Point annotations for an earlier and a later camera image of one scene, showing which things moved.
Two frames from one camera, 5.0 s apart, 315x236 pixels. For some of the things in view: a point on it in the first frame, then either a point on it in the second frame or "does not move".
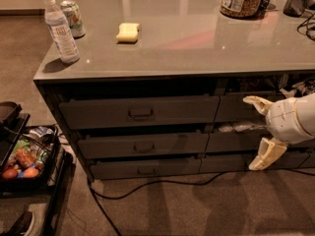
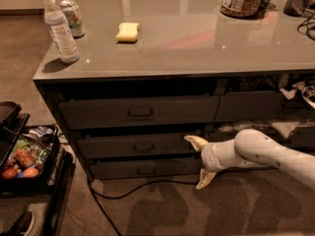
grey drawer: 133,111 does not move
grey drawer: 177,146 does not move
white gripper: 284,121 to 208,156
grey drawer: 116,169 does not move
